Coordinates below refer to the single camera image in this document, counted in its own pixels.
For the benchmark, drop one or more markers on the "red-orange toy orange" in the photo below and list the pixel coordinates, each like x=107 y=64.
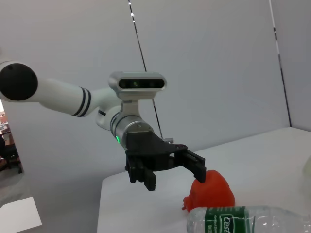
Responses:
x=213 y=191

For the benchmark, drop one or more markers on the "dark background furniture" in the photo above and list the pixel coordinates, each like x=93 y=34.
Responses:
x=9 y=155

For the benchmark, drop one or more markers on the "white flat board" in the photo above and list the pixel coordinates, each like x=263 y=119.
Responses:
x=17 y=216

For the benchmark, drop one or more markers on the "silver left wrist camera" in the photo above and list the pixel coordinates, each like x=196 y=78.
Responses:
x=141 y=83

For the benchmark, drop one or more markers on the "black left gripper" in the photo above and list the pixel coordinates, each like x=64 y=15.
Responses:
x=145 y=145

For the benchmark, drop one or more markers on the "clear water bottle green label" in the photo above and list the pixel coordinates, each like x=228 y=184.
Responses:
x=243 y=223

